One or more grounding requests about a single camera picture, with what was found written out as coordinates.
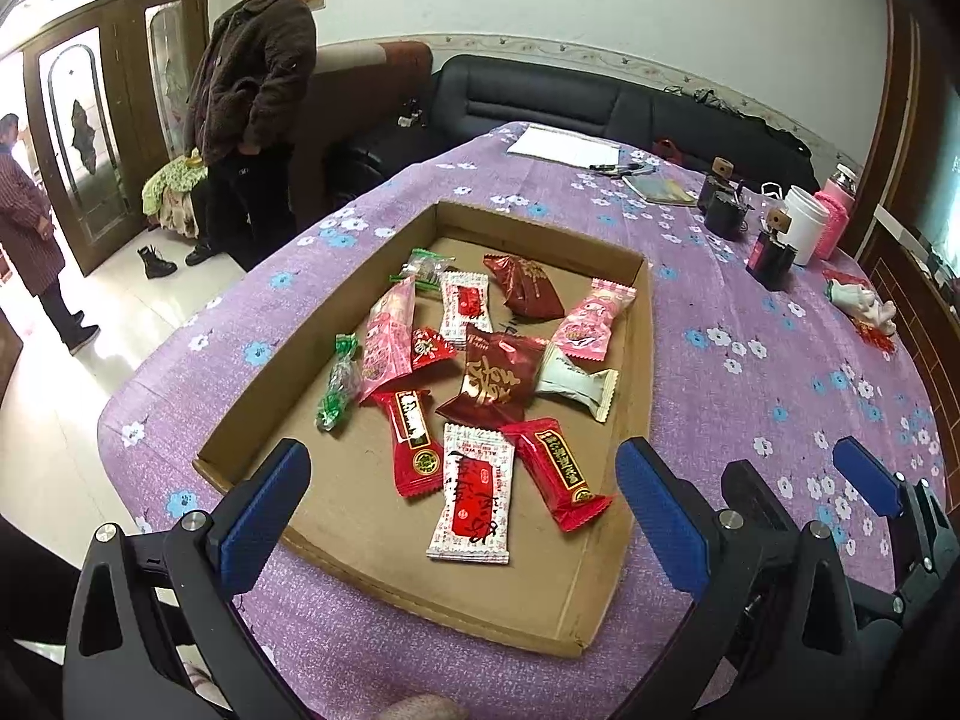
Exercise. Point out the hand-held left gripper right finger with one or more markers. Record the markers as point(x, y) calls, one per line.
point(660, 517)

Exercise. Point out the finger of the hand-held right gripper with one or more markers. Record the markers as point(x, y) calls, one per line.
point(862, 474)
point(757, 495)

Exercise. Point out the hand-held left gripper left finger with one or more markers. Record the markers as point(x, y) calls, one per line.
point(259, 517)

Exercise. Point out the shallow cardboard box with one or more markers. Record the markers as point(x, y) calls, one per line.
point(360, 510)

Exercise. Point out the green candy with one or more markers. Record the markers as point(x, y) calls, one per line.
point(337, 386)

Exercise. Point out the pale white snack packet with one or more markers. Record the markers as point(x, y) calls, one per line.
point(570, 382)

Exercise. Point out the white red-label snack packet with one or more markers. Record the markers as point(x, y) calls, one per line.
point(465, 307)
point(469, 495)

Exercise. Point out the pink snack packet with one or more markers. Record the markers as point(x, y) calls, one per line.
point(592, 322)
point(388, 341)

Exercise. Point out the dark red snack packet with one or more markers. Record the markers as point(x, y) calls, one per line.
point(491, 382)
point(529, 289)

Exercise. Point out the small red snack packet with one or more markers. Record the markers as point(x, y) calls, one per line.
point(429, 349)

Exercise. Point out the green and white candy packet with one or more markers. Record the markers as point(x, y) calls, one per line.
point(424, 268)

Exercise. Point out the purple floral tablecloth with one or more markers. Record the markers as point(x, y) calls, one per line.
point(720, 405)

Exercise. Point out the red paper packet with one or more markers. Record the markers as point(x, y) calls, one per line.
point(874, 337)

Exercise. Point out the white figurine toy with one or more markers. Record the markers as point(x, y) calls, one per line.
point(862, 301)

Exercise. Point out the wooden cabinet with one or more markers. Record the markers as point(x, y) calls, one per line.
point(911, 300)

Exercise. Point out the dark bottle with wooden stopper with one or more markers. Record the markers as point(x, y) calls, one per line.
point(772, 259)

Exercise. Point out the white cup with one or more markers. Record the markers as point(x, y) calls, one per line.
point(804, 229)

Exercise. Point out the pink thermos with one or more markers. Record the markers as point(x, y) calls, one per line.
point(834, 214)

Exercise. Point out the black boot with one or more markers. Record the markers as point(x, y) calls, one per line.
point(156, 264)

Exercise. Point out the black mug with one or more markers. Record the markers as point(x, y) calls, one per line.
point(726, 216)

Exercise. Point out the patterned beige blanket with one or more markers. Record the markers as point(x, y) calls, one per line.
point(176, 214)

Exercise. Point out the thin book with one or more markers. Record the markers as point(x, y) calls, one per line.
point(660, 190)

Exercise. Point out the green floral cloth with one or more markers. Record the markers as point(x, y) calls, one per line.
point(172, 178)

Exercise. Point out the black pens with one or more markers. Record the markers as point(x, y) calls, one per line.
point(619, 168)

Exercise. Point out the red bag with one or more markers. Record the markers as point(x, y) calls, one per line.
point(667, 148)

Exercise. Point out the white paper sheet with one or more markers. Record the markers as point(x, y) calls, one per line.
point(562, 146)

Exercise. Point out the brown armchair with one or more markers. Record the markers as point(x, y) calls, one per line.
point(352, 112)

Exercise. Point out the wooden glass-panel door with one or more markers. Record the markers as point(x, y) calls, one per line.
point(82, 127)

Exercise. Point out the black leather sofa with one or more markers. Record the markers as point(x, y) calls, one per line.
point(540, 97)

